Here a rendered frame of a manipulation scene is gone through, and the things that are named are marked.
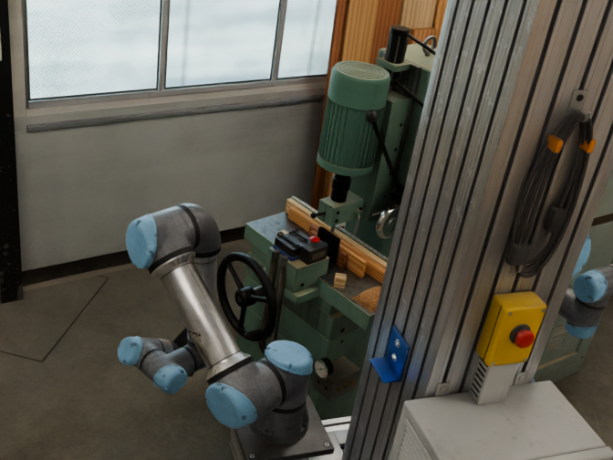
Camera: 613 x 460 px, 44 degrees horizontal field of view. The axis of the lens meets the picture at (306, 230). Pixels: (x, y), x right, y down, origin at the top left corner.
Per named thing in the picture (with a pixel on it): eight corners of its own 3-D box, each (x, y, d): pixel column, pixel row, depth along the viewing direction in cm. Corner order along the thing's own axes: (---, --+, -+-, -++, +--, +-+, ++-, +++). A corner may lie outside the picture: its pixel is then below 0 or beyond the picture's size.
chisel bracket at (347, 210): (315, 221, 250) (319, 198, 246) (346, 212, 259) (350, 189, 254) (330, 232, 245) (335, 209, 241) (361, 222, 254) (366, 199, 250)
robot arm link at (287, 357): (317, 395, 188) (326, 352, 182) (278, 420, 179) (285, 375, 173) (284, 370, 195) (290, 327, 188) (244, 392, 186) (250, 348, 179)
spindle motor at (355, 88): (305, 159, 240) (319, 63, 225) (345, 149, 251) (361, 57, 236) (343, 182, 230) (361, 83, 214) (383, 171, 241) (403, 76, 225)
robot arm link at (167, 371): (200, 360, 199) (174, 339, 205) (165, 378, 191) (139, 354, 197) (198, 383, 203) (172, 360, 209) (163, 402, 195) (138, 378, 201)
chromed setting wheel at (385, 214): (370, 240, 250) (377, 207, 244) (395, 231, 257) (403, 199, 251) (377, 245, 248) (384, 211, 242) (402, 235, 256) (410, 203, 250)
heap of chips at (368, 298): (351, 297, 230) (352, 290, 229) (379, 286, 238) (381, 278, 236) (371, 312, 225) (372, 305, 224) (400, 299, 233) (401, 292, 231)
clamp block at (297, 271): (264, 270, 242) (267, 246, 237) (296, 259, 250) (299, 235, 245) (294, 294, 233) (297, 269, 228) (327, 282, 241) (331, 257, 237)
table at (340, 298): (220, 245, 257) (222, 229, 254) (289, 223, 276) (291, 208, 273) (344, 343, 220) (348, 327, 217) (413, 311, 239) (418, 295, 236)
